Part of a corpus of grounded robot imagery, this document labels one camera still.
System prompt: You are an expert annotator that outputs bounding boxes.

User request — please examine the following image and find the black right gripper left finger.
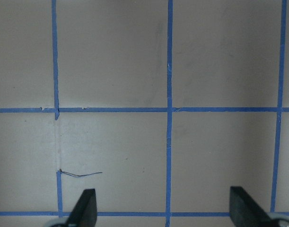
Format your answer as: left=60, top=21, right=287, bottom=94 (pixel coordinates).
left=66, top=189, right=97, bottom=227

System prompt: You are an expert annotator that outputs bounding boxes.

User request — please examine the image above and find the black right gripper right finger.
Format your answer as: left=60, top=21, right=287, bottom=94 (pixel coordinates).
left=229, top=186, right=274, bottom=227

